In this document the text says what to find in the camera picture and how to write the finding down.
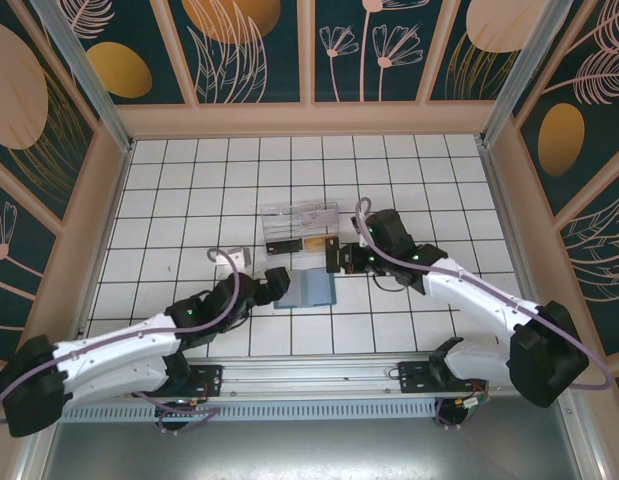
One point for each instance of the black card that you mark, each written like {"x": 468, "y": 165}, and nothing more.
{"x": 331, "y": 257}
{"x": 284, "y": 247}

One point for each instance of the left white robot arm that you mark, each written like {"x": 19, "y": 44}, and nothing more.
{"x": 119, "y": 340}

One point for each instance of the aluminium table side rail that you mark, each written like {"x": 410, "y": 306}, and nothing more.
{"x": 520, "y": 250}
{"x": 102, "y": 250}

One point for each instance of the clear plastic card tray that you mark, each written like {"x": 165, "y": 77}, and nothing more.
{"x": 281, "y": 220}

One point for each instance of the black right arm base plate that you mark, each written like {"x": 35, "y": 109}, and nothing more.
{"x": 414, "y": 380}

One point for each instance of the grey metal plate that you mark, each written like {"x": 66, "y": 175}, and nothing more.
{"x": 309, "y": 450}

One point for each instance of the pink card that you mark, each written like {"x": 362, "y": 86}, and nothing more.
{"x": 319, "y": 216}

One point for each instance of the blue cloth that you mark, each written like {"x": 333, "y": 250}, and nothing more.
{"x": 314, "y": 290}

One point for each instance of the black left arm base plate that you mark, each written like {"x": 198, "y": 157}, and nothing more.
{"x": 209, "y": 380}

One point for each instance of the small green circuit board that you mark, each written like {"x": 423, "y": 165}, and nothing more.
{"x": 471, "y": 402}

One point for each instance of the aluminium mounting rail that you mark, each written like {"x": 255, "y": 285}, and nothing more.
{"x": 309, "y": 377}

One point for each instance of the gold card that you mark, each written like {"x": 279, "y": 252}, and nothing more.
{"x": 315, "y": 243}

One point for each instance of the aluminium frame post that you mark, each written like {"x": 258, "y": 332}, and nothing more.
{"x": 525, "y": 65}
{"x": 81, "y": 65}

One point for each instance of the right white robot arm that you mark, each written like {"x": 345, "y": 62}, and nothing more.
{"x": 469, "y": 295}

